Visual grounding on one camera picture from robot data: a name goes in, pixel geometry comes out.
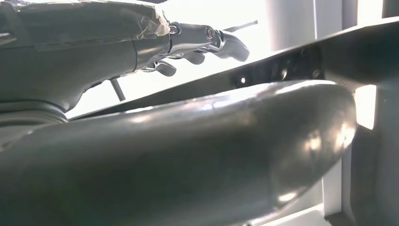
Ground dark green table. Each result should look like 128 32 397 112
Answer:
70 17 399 226

